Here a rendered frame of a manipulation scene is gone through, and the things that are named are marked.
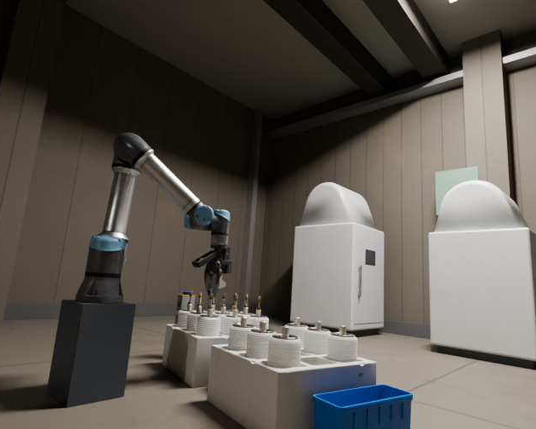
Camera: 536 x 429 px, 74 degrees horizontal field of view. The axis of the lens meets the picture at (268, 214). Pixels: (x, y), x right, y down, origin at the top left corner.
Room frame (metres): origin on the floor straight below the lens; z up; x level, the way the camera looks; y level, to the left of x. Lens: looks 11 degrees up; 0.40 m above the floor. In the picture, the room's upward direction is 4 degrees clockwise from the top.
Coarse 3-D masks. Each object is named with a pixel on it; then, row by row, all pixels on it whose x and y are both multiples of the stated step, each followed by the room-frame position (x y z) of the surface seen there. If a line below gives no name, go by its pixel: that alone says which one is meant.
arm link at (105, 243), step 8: (96, 240) 1.23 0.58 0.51; (104, 240) 1.23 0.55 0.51; (112, 240) 1.24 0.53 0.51; (120, 240) 1.26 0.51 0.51; (96, 248) 1.23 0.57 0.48; (104, 248) 1.23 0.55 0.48; (112, 248) 1.24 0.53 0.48; (120, 248) 1.26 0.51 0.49; (88, 256) 1.24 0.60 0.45; (96, 256) 1.23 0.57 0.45; (104, 256) 1.23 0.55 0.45; (112, 256) 1.24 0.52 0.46; (120, 256) 1.27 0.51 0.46; (88, 264) 1.24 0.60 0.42; (96, 264) 1.23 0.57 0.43; (104, 264) 1.23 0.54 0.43; (112, 264) 1.25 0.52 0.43; (120, 264) 1.28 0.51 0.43; (104, 272) 1.23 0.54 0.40; (112, 272) 1.25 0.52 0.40; (120, 272) 1.29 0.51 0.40
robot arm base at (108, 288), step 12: (84, 276) 1.25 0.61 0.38; (96, 276) 1.23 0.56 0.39; (108, 276) 1.24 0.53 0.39; (120, 276) 1.29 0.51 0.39; (84, 288) 1.22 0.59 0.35; (96, 288) 1.22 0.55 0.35; (108, 288) 1.24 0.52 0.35; (120, 288) 1.29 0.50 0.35; (84, 300) 1.21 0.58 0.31; (96, 300) 1.21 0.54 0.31; (108, 300) 1.23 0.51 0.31; (120, 300) 1.28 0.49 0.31
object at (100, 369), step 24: (72, 312) 1.20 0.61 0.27; (96, 312) 1.19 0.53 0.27; (120, 312) 1.25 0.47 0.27; (72, 336) 1.18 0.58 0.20; (96, 336) 1.20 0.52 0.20; (120, 336) 1.26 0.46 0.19; (72, 360) 1.16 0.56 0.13; (96, 360) 1.21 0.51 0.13; (120, 360) 1.27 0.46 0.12; (48, 384) 1.27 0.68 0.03; (72, 384) 1.16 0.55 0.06; (96, 384) 1.22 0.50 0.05; (120, 384) 1.27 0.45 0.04
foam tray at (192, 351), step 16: (176, 336) 1.63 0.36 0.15; (192, 336) 1.47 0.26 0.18; (208, 336) 1.48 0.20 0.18; (224, 336) 1.50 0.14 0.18; (176, 352) 1.61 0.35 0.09; (192, 352) 1.46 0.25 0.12; (208, 352) 1.46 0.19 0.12; (176, 368) 1.59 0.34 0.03; (192, 368) 1.44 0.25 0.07; (208, 368) 1.46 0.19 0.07; (192, 384) 1.43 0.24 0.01
